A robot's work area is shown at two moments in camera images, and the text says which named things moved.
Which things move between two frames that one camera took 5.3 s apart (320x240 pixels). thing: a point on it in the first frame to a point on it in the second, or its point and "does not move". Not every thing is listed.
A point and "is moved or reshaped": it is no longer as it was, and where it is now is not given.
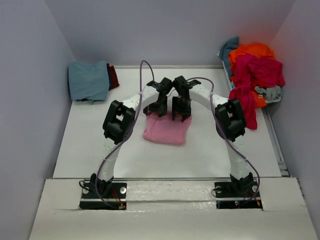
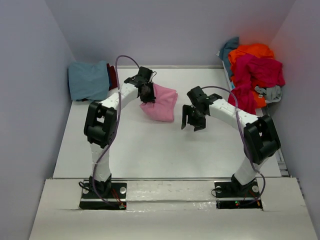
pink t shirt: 163,129 is moved or reshaped
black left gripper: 162,110 to 151,98
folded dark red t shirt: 113,78 does not move
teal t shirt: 231,44 does not move
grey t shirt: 273,94 does not move
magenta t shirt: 252,74 does not move
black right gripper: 187,112 to 198,125
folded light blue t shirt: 90,82 does not move
